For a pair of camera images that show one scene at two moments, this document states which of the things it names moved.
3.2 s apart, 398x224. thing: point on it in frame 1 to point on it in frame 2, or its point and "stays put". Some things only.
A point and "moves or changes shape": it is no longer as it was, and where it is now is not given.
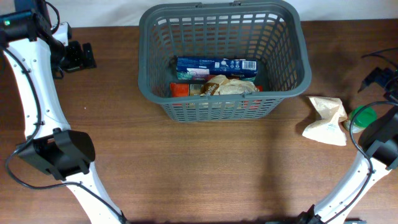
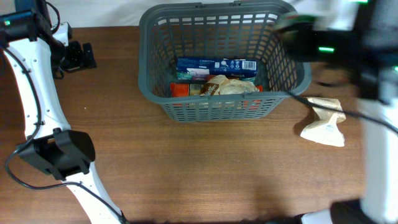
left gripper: x=78 y=61 stays put
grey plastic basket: x=272 y=33 stays put
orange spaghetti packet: x=182 y=89 stays put
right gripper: x=379 y=76 to x=297 y=43
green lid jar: x=364 y=117 moves or changes shape
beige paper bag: x=328 y=129 stays put
